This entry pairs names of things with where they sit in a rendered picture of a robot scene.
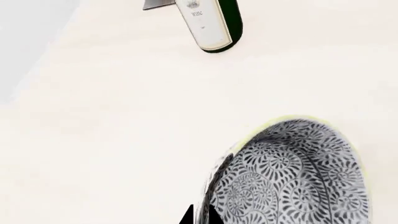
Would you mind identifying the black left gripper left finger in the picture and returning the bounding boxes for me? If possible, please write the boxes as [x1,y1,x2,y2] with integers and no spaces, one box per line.
[178,203,194,224]

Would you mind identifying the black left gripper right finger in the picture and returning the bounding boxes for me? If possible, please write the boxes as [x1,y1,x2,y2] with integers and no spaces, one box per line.
[208,203,225,224]

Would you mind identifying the black white patterned bowl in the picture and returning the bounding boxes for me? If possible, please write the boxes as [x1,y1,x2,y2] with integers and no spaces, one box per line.
[198,114,373,224]

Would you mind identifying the grey metal cabinet corner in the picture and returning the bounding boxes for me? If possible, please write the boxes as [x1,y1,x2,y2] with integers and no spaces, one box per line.
[142,0,177,11]

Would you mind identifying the dark wine bottle white label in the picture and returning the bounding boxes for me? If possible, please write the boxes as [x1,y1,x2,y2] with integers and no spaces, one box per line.
[172,0,244,55]

